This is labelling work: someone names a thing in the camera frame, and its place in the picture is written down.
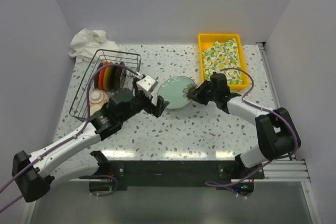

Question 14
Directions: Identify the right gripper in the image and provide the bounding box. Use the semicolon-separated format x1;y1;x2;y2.
187;80;218;106

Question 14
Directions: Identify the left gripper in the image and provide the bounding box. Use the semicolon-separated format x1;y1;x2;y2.
120;79;169;123

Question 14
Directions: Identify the light green floral plate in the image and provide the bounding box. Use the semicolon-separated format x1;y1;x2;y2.
157;76;197;109

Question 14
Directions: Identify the red floral plate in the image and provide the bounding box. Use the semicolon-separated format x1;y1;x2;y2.
119;68;127;88

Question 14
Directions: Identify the yellow patterned plate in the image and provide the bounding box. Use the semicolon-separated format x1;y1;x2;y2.
104;66;113;91

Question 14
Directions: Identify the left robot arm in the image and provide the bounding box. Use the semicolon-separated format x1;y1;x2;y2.
12;89;169;202

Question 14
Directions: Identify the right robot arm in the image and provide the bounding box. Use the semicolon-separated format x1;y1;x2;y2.
186;73;301;179

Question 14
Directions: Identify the lemon print cloth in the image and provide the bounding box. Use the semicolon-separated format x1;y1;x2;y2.
201;38;243;84

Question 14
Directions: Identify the yellow plastic bin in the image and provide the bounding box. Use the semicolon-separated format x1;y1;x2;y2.
198;34;250;90

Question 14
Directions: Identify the white red patterned bowl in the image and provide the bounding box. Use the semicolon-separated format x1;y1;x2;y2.
89;90;108;104

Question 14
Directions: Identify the orange plate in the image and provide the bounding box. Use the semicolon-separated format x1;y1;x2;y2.
98;67;106;90

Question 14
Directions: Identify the beige brown cup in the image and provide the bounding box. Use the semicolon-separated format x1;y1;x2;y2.
90;103;104;116

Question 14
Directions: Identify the dark teal plate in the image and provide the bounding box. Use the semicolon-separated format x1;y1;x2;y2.
93;62;103;89

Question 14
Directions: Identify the white crumpled towel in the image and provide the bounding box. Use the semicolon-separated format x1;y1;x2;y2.
69;28;119;62

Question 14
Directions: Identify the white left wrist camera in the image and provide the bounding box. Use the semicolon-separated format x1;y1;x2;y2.
136;75;157;99

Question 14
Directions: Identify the black wire dish rack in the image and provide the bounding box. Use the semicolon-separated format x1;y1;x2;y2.
69;49;141;121

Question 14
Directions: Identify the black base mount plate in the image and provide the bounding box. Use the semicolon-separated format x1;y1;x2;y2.
94;161;265;190

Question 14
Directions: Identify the aluminium frame rail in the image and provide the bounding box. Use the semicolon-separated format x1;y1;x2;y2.
256;42;322;223

